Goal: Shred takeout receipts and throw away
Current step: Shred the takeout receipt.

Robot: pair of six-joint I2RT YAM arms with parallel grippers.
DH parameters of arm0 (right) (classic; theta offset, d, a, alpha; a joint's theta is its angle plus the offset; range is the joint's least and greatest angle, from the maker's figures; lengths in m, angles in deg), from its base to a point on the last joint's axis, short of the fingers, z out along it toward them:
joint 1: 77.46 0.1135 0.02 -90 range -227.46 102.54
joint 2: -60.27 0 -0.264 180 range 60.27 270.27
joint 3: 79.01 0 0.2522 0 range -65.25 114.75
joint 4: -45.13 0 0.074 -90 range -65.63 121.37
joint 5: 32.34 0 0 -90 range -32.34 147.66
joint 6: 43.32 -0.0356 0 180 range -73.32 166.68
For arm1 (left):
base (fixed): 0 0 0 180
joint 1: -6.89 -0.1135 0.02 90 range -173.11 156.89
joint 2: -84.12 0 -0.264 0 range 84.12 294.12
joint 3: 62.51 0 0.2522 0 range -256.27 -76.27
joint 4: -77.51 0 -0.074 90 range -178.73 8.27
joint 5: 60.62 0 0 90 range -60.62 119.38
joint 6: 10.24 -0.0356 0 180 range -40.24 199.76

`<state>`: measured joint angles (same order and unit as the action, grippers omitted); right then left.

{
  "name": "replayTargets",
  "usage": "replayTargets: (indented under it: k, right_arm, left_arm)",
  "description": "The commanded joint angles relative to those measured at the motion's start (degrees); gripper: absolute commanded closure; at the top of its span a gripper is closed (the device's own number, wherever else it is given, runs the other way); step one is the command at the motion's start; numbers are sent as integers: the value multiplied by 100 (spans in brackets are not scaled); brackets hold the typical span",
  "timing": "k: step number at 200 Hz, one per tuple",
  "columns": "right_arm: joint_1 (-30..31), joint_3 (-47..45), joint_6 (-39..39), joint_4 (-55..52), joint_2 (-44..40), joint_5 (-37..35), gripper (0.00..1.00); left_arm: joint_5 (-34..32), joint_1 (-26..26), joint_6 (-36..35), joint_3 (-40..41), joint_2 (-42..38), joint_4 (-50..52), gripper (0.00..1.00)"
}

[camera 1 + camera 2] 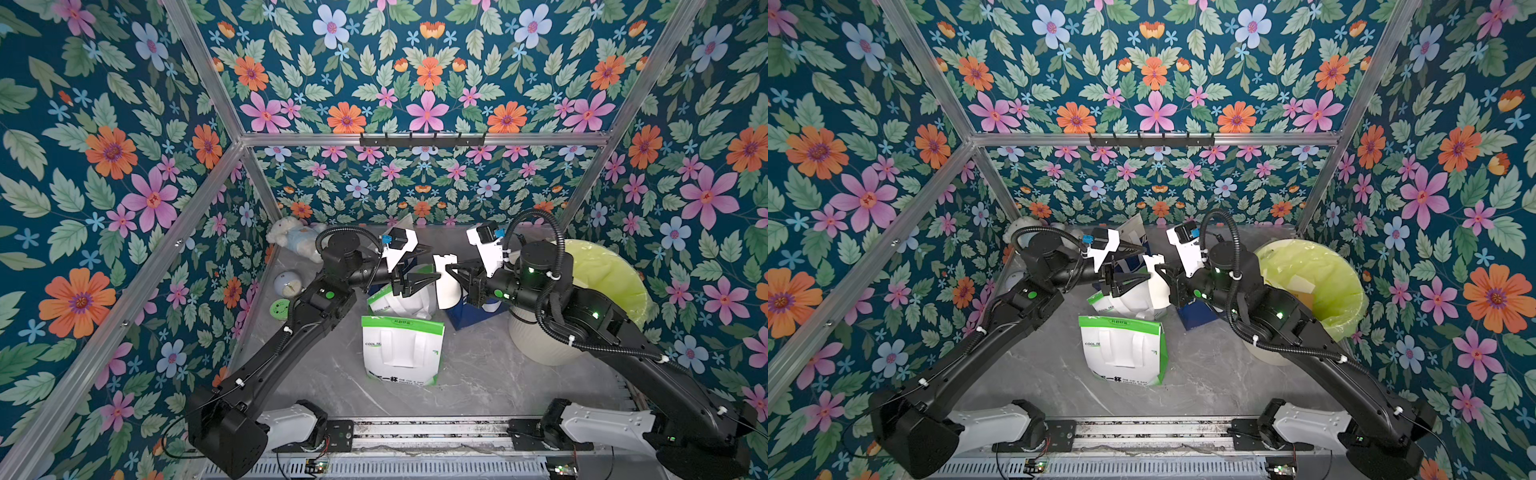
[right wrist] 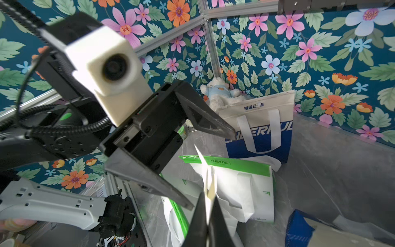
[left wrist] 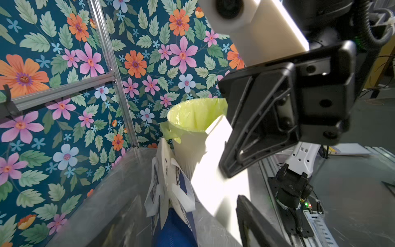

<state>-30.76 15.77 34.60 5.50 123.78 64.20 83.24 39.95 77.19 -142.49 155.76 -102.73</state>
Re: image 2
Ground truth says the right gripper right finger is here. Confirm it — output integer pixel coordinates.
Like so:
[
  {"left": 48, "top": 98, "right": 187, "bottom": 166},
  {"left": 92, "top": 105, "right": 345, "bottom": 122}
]
[{"left": 209, "top": 198, "right": 235, "bottom": 247}]

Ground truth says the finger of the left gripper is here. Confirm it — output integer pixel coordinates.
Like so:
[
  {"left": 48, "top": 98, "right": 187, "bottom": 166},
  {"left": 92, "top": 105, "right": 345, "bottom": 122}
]
[
  {"left": 175, "top": 92, "right": 236, "bottom": 140},
  {"left": 104, "top": 148, "right": 194, "bottom": 210}
]

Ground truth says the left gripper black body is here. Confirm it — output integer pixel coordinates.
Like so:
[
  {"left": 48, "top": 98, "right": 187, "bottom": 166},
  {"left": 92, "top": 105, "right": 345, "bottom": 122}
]
[{"left": 100, "top": 81, "right": 188, "bottom": 174}]

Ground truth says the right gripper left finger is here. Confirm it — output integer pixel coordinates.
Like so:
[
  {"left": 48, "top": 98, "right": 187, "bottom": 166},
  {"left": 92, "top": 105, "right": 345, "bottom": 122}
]
[{"left": 182, "top": 192, "right": 208, "bottom": 247}]

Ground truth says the bag white receipt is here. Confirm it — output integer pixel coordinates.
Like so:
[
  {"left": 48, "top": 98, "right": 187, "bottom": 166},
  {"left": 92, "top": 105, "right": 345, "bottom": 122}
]
[{"left": 194, "top": 145, "right": 217, "bottom": 225}]

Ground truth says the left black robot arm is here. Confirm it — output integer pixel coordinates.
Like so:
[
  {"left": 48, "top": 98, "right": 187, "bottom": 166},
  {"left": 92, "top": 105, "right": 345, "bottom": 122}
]
[{"left": 1, "top": 1, "right": 236, "bottom": 247}]

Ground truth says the front green white bag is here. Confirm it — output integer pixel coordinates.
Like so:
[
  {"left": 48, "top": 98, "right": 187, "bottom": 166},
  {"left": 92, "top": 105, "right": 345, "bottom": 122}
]
[{"left": 160, "top": 172, "right": 244, "bottom": 247}]

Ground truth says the green white bag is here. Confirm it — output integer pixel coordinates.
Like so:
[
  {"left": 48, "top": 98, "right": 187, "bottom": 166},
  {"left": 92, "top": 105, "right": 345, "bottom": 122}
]
[
  {"left": 160, "top": 172, "right": 244, "bottom": 247},
  {"left": 178, "top": 154, "right": 275, "bottom": 223}
]

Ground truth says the white blue plush bear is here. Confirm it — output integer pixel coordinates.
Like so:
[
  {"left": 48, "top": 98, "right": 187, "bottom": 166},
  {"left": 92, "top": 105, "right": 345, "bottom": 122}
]
[{"left": 200, "top": 77, "right": 246, "bottom": 113}]

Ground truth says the middle green white bag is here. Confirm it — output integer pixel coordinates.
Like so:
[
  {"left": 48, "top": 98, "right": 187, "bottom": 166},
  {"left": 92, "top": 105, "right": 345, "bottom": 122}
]
[{"left": 178, "top": 154, "right": 275, "bottom": 223}]

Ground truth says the rear blue white bag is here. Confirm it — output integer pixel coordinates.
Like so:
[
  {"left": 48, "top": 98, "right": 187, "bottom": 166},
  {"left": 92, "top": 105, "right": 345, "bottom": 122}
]
[{"left": 219, "top": 90, "right": 295, "bottom": 172}]

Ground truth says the blue white bag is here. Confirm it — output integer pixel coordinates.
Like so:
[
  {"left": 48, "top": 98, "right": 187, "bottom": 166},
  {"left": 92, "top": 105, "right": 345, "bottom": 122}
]
[
  {"left": 285, "top": 210, "right": 395, "bottom": 247},
  {"left": 219, "top": 90, "right": 295, "bottom": 172}
]

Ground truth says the right blue white bag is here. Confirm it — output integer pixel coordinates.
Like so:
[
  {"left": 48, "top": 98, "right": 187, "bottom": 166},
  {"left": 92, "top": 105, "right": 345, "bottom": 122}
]
[{"left": 285, "top": 210, "right": 395, "bottom": 247}]

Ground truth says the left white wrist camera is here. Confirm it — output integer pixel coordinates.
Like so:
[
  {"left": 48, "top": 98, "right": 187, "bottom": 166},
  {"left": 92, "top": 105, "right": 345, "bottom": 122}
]
[{"left": 40, "top": 23, "right": 152, "bottom": 127}]

